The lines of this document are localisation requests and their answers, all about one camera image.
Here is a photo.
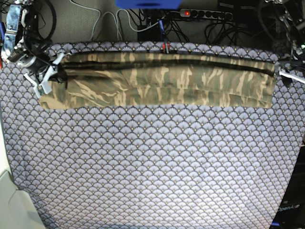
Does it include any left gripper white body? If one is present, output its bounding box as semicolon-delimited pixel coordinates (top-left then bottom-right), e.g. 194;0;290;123
278;64;305;86

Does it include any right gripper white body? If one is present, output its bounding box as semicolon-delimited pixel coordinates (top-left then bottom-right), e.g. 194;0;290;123
23;53;66;98

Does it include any camouflage T-shirt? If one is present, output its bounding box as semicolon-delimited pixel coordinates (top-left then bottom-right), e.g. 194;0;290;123
39;52;276;109

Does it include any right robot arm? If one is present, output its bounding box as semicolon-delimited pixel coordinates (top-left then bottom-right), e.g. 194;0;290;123
0;0;67;98

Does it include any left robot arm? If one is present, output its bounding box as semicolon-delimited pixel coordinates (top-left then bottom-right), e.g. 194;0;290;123
257;0;305;87

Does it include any red table clamp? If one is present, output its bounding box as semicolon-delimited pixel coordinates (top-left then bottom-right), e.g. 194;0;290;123
162;42;171;54

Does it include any purple fan-pattern tablecloth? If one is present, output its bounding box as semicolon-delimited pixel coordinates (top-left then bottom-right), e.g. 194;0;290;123
0;41;305;229

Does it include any black OpenArm box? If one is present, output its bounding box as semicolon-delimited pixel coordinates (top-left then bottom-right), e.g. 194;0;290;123
270;146;305;229

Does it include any white cable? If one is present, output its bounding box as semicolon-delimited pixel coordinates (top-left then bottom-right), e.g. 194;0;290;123
71;0;160;41

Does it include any white power strip red switch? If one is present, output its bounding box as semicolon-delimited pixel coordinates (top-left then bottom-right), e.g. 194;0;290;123
179;9;234;21

